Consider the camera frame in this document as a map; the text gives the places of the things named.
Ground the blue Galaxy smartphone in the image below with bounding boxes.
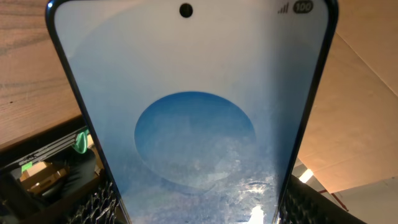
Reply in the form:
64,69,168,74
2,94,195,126
45,0,339,223

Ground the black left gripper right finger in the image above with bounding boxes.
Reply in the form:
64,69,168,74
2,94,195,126
278,176,365,224

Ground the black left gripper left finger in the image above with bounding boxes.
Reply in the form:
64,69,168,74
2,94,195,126
20,175,125,224

